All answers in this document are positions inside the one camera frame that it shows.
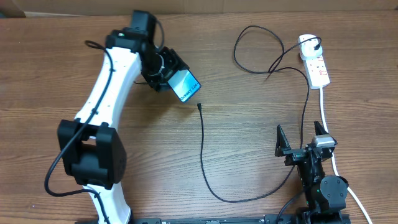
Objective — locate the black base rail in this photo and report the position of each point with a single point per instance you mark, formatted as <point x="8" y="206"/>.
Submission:
<point x="267" y="219"/>

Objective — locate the black Galaxy smartphone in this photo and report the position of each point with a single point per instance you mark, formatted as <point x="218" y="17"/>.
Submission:
<point x="184" y="85"/>

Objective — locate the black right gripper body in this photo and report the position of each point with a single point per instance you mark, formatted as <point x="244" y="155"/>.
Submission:
<point x="296" y="155"/>

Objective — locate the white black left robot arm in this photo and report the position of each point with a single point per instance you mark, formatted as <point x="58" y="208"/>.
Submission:
<point x="90" y="147"/>

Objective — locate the white charger plug adapter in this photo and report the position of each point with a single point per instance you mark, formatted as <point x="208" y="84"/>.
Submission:
<point x="310" y="47"/>

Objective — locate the white power strip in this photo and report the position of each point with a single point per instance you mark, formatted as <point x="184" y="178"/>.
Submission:
<point x="317" y="73"/>

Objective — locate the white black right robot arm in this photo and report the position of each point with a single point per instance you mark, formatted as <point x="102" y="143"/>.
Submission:
<point x="325" y="194"/>

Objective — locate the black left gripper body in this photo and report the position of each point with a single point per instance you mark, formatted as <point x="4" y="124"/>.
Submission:
<point x="163" y="67"/>

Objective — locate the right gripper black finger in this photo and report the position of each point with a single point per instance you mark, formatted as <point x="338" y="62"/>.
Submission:
<point x="319" y="129"/>
<point x="282" y="143"/>

